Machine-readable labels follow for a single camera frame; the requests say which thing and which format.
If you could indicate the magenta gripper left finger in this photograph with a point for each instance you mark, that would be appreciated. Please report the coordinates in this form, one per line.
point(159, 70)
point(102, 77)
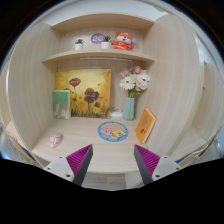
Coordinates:
point(72, 167)

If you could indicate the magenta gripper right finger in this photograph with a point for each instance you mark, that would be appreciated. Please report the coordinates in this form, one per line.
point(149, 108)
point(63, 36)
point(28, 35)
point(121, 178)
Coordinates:
point(153, 167)

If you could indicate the pink computer mouse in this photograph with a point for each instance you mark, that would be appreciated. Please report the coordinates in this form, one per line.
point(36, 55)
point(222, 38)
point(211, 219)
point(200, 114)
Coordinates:
point(55, 140)

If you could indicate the orange book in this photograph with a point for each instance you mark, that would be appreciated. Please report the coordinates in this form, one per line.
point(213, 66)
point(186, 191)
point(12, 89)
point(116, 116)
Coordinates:
point(145, 125)

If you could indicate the teal flower vase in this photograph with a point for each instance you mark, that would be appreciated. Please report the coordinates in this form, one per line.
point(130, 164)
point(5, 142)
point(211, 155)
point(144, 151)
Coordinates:
point(128, 112)

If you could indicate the white small box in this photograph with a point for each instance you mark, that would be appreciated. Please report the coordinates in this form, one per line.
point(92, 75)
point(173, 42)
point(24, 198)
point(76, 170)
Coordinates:
point(117, 112)

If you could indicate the yellow poppy painting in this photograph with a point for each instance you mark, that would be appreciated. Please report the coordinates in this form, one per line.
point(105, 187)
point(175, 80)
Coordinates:
point(89, 91)

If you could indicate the pink white flower bouquet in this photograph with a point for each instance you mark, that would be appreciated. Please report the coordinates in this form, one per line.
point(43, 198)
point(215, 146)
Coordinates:
point(134, 80)

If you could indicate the wooden shelf unit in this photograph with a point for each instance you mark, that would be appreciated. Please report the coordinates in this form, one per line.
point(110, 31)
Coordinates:
point(168, 48)

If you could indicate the left small potted plant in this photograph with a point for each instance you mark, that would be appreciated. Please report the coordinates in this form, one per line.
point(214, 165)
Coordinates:
point(79, 44)

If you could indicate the small potted plant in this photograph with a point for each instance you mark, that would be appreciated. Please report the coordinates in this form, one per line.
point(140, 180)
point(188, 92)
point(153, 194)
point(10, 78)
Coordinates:
point(106, 42)
point(79, 44)

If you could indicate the right small potted plant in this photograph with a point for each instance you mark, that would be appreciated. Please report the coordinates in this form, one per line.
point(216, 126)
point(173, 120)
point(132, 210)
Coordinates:
point(106, 42)

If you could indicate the red plush toy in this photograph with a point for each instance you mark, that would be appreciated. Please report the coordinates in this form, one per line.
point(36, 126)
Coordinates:
point(124, 41)

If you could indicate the purple round number sign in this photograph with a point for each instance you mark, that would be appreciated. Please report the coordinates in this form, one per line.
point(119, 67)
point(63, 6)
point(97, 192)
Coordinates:
point(97, 38)

